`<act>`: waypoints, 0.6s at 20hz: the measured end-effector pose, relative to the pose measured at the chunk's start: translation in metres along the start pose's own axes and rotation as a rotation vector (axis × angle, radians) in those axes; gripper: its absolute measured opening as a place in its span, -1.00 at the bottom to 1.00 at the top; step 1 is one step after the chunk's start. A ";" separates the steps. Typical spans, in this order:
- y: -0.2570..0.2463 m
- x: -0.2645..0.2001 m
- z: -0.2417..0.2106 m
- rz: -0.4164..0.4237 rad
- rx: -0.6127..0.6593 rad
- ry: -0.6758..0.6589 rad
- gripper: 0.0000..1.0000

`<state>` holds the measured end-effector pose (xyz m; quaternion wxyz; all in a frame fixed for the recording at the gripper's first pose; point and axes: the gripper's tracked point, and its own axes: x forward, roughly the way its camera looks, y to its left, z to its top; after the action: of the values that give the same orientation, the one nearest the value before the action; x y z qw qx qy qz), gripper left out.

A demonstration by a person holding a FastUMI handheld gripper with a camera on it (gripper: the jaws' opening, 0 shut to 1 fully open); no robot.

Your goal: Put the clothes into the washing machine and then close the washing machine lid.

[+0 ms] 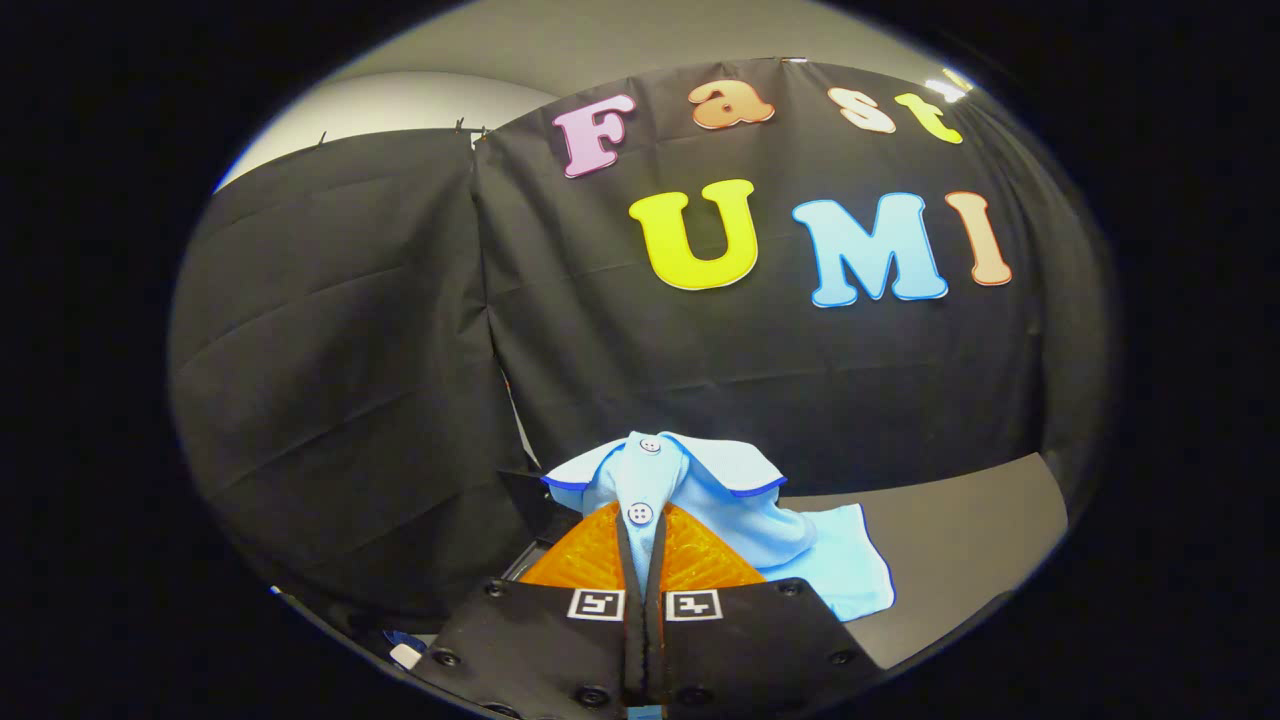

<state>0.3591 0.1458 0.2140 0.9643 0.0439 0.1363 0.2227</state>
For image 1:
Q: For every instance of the light blue polo shirt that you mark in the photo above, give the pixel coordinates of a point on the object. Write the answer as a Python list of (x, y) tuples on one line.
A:
[(740, 520)]

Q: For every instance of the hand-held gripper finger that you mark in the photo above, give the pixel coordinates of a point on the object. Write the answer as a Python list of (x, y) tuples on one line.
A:
[(634, 660), (656, 660)]

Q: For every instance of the black backdrop cloth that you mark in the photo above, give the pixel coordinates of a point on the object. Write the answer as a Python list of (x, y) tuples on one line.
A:
[(350, 350)]

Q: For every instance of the beige cabinet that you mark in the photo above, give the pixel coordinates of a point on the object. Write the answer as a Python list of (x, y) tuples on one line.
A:
[(950, 540)]

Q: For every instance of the dark washing machine lid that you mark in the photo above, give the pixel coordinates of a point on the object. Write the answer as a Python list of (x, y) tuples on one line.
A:
[(530, 500)]

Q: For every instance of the ceiling light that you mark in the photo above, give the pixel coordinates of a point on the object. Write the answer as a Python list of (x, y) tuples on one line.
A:
[(948, 88)]

